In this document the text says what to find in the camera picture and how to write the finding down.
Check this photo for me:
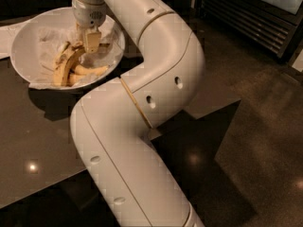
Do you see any dark slatted appliance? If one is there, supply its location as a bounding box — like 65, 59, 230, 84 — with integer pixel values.
201, 0, 303, 61

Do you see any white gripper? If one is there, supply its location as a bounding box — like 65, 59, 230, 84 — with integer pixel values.
72, 0, 106, 53

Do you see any yellow banana peel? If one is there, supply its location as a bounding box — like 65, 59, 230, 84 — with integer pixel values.
53, 42, 109, 87

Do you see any white paper sheet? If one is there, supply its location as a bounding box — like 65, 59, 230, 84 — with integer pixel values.
0, 20, 28, 60

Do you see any white paper liner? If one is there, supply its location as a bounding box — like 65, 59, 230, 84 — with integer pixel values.
29, 16, 124, 90

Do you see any grey table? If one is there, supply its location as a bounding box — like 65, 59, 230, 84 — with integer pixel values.
0, 0, 241, 227

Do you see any white bowl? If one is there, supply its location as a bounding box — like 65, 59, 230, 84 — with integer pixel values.
10, 8, 125, 91

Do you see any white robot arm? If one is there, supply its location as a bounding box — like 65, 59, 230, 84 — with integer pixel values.
70, 0, 205, 227

